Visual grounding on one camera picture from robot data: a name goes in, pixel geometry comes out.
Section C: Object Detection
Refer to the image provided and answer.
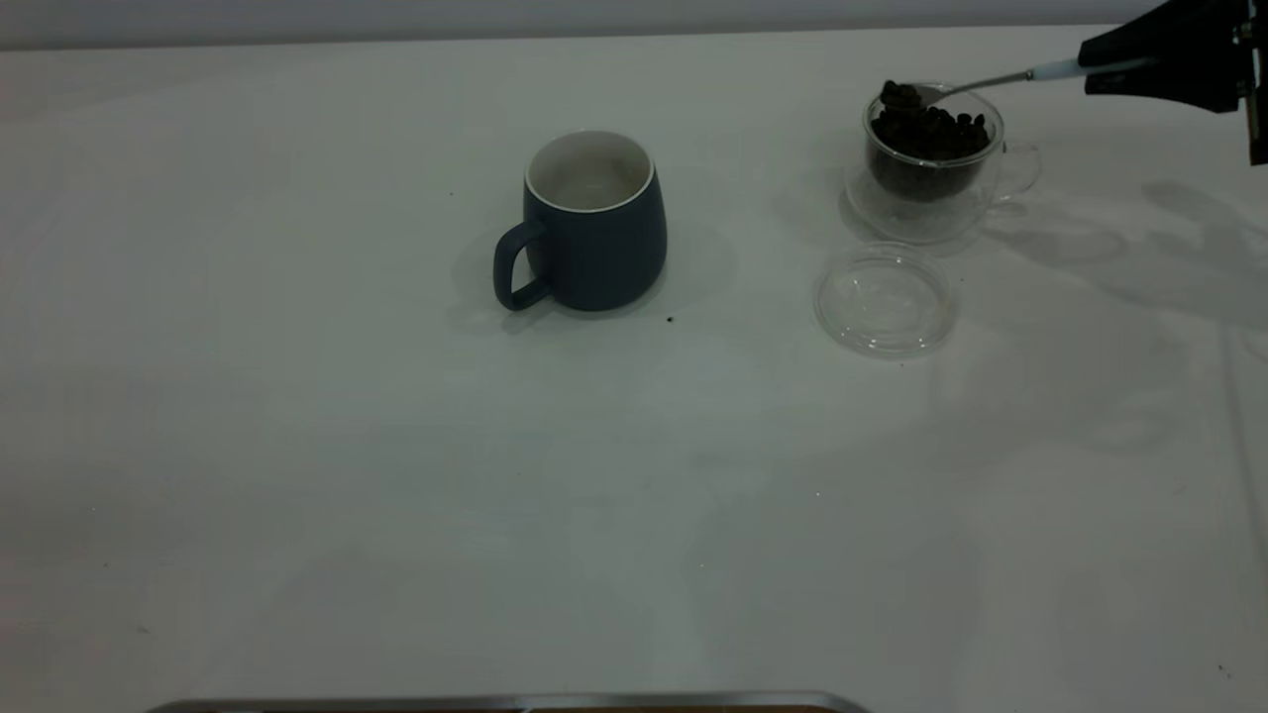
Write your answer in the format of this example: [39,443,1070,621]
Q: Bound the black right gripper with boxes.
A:
[1078,0,1268,166]

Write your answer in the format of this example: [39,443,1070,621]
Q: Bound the clear glass cup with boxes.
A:
[844,82,1043,246]

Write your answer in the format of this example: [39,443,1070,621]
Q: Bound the dark grey ceramic mug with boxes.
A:
[492,129,669,314]

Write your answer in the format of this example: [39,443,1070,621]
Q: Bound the clear glass lid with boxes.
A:
[812,243,958,357]

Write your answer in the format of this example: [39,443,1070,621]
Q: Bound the roasted coffee beans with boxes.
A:
[870,79,994,204]

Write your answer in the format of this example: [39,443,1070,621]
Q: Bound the metal spoon pale blue handle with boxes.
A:
[880,57,1158,108]

